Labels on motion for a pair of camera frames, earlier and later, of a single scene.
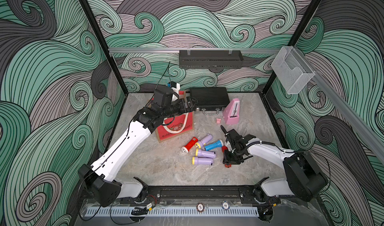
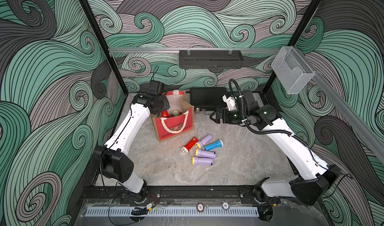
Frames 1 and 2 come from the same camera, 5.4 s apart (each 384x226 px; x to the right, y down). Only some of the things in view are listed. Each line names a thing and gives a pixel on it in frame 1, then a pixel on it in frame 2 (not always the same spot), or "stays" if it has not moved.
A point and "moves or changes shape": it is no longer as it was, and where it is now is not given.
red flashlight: x=224 y=149 moves or changes shape
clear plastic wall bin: x=293 y=71 stays
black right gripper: x=227 y=159 -> x=219 y=111
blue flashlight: x=218 y=144 stays
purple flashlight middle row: x=199 y=152 stays
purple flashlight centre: x=208 y=138 stays
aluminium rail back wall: x=176 y=50 stays
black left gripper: x=188 y=108 -> x=165 y=105
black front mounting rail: x=201 y=193 stays
